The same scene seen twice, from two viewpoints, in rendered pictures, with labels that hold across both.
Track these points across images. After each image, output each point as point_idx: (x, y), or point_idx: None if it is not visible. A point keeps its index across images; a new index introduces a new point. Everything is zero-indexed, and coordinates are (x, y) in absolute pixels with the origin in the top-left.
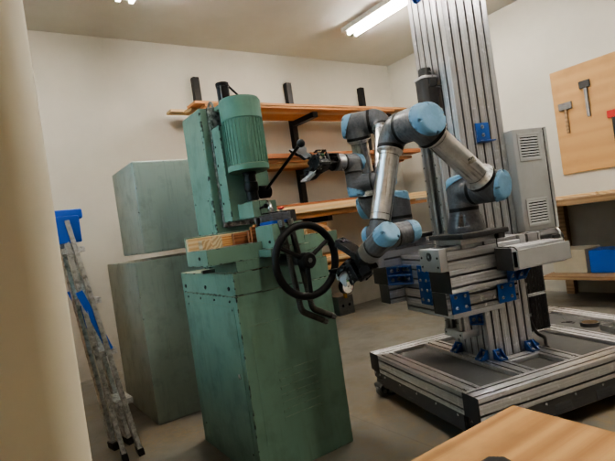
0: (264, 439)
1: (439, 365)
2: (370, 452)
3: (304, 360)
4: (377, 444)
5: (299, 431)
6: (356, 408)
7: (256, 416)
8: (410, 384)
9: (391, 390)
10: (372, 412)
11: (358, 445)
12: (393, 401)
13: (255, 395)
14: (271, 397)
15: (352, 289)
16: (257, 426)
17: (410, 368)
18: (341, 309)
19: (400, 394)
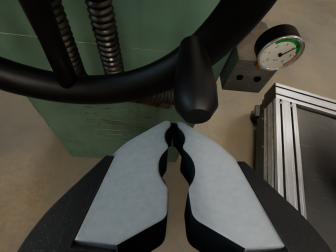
0: (69, 141)
1: (318, 178)
2: (172, 191)
3: (131, 108)
4: (187, 185)
5: (114, 147)
6: (219, 116)
7: (53, 127)
8: (266, 167)
9: (256, 132)
10: (224, 135)
11: (173, 172)
12: (254, 134)
13: (47, 114)
14: (72, 121)
15: (286, 65)
16: (56, 133)
17: (281, 161)
18: (232, 81)
19: (256, 149)
